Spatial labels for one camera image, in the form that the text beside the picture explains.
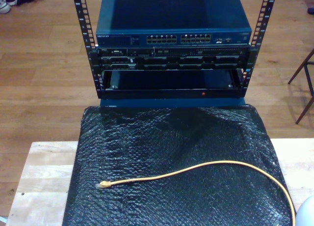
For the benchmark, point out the black bubble wrap mat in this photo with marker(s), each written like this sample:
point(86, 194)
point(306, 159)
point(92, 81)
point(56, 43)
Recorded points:
point(159, 149)

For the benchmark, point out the black rack server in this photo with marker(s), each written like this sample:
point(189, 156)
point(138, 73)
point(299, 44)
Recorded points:
point(159, 60)

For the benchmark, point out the dark wooden stool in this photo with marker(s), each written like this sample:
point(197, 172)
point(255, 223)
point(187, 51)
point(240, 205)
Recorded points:
point(298, 70)

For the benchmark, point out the white sneaker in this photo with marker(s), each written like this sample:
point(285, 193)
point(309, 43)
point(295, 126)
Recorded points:
point(4, 6)

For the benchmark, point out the black perforated rack post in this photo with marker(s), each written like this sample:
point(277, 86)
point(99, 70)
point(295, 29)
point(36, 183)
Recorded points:
point(245, 83)
point(94, 76)

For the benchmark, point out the blue network switch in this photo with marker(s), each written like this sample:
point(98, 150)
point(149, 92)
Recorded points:
point(171, 14)

